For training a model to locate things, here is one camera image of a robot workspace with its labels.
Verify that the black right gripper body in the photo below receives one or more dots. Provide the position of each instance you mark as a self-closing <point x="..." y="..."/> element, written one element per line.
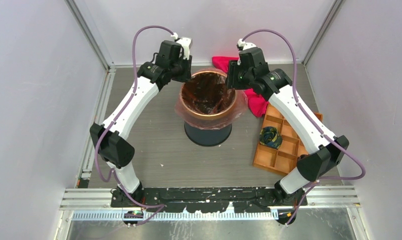
<point x="237" y="78"/>

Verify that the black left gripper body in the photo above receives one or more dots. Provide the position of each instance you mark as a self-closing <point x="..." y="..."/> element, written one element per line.
<point x="181" y="69"/>

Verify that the red translucent trash bag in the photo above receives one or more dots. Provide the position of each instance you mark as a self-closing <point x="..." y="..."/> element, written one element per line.
<point x="205" y="102"/>

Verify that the dark blue gold-rimmed trash bin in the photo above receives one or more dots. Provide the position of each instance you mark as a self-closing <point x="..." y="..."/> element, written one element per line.
<point x="207" y="138"/>

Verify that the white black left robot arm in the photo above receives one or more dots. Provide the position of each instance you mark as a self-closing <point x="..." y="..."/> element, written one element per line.
<point x="171" y="63"/>

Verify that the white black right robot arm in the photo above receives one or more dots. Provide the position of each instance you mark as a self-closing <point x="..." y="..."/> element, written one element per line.
<point x="325" y="149"/>

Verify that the crumpled magenta cloth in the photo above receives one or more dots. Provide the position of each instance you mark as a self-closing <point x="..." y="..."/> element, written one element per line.
<point x="256" y="103"/>

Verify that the rolled dark blue patterned tie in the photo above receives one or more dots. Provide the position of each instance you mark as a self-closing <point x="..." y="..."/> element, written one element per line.
<point x="270" y="137"/>

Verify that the orange wooden organizer tray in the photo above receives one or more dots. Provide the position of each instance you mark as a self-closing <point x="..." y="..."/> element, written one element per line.
<point x="283" y="159"/>

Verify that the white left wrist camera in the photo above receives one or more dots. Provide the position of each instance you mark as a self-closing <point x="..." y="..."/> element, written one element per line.
<point x="185" y="42"/>

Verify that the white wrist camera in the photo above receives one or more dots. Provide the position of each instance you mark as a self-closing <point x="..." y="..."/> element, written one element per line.
<point x="243" y="45"/>
<point x="185" y="42"/>

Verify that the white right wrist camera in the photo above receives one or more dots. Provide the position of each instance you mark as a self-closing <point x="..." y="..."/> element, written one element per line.
<point x="243" y="45"/>

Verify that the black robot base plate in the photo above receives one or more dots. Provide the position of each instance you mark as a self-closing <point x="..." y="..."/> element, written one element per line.
<point x="254" y="199"/>

